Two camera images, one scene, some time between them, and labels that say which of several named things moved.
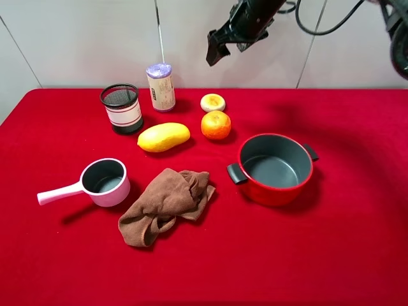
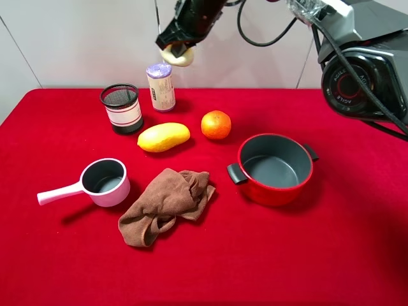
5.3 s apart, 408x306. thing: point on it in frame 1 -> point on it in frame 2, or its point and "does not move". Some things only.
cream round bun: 212,102 -> 185,59
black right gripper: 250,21 -> 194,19
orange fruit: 215,124 does not move
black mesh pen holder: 122,104 does not move
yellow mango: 162,136 does not move
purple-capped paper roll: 160,79 does not move
